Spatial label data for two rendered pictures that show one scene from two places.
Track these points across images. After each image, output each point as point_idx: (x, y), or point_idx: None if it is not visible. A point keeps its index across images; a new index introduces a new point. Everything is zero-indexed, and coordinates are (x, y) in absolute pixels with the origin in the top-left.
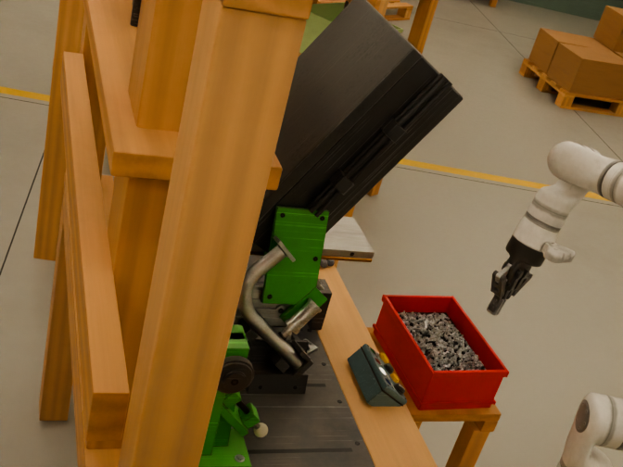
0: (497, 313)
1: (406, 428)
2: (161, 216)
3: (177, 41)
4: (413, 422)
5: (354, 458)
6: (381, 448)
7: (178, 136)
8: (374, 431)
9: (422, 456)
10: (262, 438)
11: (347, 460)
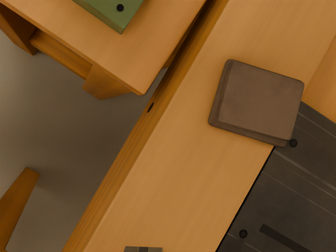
0: (145, 248)
1: (133, 214)
2: None
3: None
4: (107, 217)
5: (272, 211)
6: (216, 202)
7: None
8: (194, 240)
9: (166, 150)
10: None
11: (286, 213)
